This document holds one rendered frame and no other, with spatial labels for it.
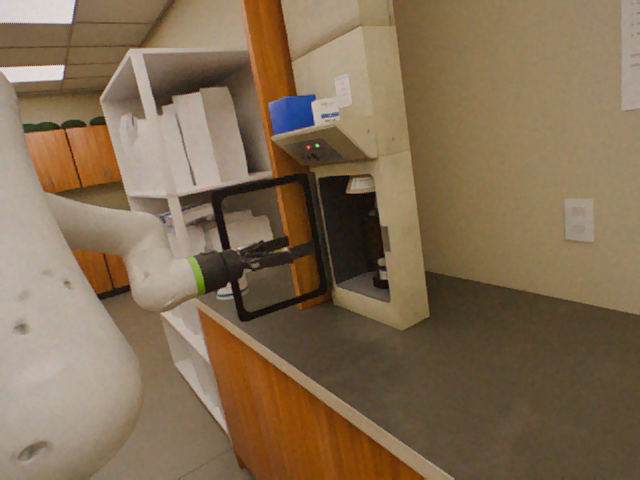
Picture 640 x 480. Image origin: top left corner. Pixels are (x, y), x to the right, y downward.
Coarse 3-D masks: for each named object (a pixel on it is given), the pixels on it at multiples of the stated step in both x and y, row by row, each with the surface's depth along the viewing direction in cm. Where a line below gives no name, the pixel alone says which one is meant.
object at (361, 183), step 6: (360, 174) 112; (366, 174) 111; (354, 180) 114; (360, 180) 112; (366, 180) 111; (372, 180) 110; (348, 186) 116; (354, 186) 113; (360, 186) 112; (366, 186) 111; (372, 186) 110; (348, 192) 116; (354, 192) 113; (360, 192) 111
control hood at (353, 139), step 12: (348, 120) 93; (360, 120) 95; (372, 120) 97; (288, 132) 109; (300, 132) 104; (312, 132) 100; (324, 132) 97; (336, 132) 94; (348, 132) 93; (360, 132) 95; (372, 132) 97; (288, 144) 114; (336, 144) 100; (348, 144) 97; (360, 144) 96; (372, 144) 98; (348, 156) 103; (360, 156) 100; (372, 156) 98
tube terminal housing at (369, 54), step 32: (352, 32) 95; (384, 32) 97; (320, 64) 108; (352, 64) 98; (384, 64) 98; (320, 96) 112; (352, 96) 101; (384, 96) 98; (384, 128) 99; (384, 160) 100; (384, 192) 101; (384, 224) 104; (416, 224) 109; (416, 256) 110; (416, 288) 112; (384, 320) 115; (416, 320) 113
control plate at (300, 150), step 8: (296, 144) 111; (304, 144) 109; (312, 144) 106; (320, 144) 104; (296, 152) 117; (304, 152) 114; (312, 152) 111; (320, 152) 109; (328, 152) 106; (336, 152) 104; (304, 160) 119; (312, 160) 116; (320, 160) 114; (328, 160) 111; (336, 160) 108
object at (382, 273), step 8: (368, 216) 117; (376, 216) 115; (368, 224) 119; (376, 224) 117; (368, 232) 120; (376, 232) 117; (368, 240) 121; (376, 240) 118; (376, 248) 119; (376, 256) 120; (384, 256) 118; (376, 264) 121; (384, 264) 119; (376, 272) 122; (384, 272) 120
